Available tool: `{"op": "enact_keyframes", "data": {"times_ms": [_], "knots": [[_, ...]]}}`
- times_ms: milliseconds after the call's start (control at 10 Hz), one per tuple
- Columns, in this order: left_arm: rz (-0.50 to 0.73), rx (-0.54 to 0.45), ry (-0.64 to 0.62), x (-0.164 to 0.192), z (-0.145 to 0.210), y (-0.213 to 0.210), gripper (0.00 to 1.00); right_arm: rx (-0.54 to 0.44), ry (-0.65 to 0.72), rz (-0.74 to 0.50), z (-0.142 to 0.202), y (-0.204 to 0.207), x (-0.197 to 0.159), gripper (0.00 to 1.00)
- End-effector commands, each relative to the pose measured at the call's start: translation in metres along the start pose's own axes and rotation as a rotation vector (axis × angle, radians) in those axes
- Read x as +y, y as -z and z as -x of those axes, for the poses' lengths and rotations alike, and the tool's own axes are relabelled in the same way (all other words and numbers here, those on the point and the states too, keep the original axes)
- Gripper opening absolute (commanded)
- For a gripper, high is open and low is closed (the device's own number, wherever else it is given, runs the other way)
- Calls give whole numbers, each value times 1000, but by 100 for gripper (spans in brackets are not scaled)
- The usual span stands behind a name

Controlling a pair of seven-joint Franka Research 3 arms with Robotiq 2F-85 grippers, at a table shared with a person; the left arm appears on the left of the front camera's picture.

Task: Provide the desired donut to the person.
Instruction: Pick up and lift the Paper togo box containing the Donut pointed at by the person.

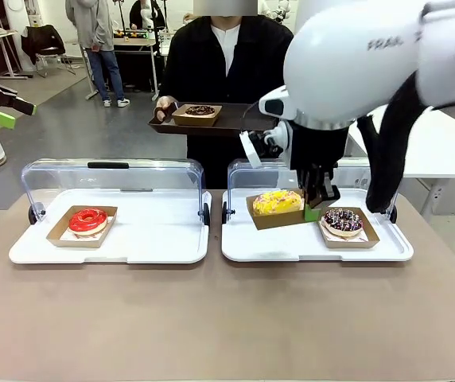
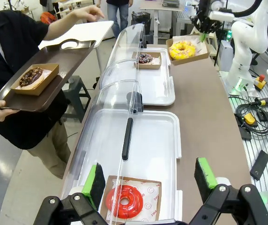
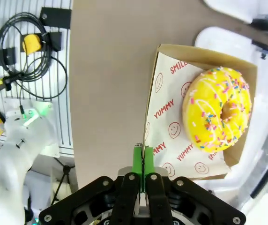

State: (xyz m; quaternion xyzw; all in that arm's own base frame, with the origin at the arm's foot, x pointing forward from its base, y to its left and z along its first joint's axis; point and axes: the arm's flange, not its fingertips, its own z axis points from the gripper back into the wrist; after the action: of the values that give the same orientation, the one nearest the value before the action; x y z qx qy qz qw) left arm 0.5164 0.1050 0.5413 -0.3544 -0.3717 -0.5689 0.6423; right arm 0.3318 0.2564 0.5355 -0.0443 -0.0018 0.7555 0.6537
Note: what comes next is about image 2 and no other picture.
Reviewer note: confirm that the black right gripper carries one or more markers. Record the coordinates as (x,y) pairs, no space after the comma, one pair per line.
(205,10)

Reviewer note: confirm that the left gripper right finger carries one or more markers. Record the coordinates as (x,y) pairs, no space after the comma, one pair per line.
(206,178)

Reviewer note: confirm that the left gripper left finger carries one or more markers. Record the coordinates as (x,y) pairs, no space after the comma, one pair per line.
(94,185)

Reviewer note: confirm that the cardboard box of yellow donut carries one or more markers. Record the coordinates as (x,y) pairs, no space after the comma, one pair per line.
(190,61)

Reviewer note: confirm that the yellow glazed donut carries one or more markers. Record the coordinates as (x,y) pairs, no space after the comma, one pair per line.
(176,50)

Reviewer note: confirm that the cardboard box of nut donut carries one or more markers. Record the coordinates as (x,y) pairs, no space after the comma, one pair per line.
(47,80)

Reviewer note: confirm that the chocolate donut with nut bits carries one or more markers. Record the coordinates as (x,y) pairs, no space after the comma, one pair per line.
(31,78)

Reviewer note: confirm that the dark brown serving tray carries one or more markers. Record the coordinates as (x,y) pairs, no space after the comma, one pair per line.
(70,56)

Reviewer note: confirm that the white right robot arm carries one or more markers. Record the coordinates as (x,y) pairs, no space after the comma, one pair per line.
(248,37)

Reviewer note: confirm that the person's left forearm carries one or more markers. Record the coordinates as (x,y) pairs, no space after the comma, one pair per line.
(63,24)

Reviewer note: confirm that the red glazed donut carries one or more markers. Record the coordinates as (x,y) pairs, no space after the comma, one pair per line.
(134,206)

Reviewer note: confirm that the cardboard box of red donut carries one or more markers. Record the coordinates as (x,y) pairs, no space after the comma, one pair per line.
(158,187)

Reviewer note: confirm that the chocolate donut with coloured sprinkles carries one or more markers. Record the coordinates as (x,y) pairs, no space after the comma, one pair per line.
(144,58)

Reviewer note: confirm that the cardboard box of sprinkle donut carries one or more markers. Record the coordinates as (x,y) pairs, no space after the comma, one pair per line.
(148,66)

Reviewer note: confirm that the standing person in jeans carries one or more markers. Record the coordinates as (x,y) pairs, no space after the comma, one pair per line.
(118,14)

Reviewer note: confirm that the person in black shirt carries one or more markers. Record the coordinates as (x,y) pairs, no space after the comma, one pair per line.
(14,58)

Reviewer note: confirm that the person's left hand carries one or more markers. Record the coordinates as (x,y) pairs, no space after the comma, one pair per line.
(90,14)

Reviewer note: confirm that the printed paper liner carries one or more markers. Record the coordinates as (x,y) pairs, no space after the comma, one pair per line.
(151,194)
(156,60)
(200,47)
(45,73)

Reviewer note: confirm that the grey standing desk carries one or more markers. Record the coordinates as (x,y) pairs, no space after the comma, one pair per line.
(159,14)

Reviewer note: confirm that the flat black block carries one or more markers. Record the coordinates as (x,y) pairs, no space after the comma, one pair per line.
(260,167)

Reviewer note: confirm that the clear display case lid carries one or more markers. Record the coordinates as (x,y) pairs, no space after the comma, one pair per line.
(96,122)
(127,47)

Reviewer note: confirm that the black lid hinge knob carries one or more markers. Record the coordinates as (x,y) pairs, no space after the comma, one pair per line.
(138,105)
(129,95)
(144,44)

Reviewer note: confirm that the white display case tray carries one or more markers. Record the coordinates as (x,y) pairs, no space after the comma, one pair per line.
(152,140)
(157,89)

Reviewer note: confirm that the yellow emergency stop button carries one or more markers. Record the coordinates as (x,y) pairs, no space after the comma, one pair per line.
(260,81)

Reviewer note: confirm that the black square plate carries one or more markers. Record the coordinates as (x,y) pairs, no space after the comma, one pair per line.
(266,116)

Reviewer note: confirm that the grey metal stool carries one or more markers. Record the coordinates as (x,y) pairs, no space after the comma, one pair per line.
(77,93)

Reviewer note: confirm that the orange bag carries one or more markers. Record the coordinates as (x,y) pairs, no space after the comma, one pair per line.
(47,17)

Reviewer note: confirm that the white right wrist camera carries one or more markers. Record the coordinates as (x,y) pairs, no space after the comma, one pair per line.
(221,16)

